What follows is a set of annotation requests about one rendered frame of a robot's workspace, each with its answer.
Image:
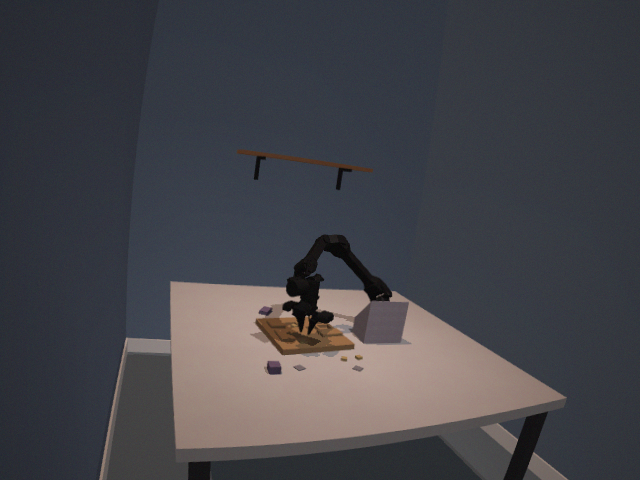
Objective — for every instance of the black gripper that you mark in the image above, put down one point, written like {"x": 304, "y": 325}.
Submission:
{"x": 323, "y": 317}

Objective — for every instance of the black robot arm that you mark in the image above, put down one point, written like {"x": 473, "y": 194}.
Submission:
{"x": 299, "y": 285}

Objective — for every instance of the orange square puzzle board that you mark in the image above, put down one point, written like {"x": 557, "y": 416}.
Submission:
{"x": 286, "y": 339}

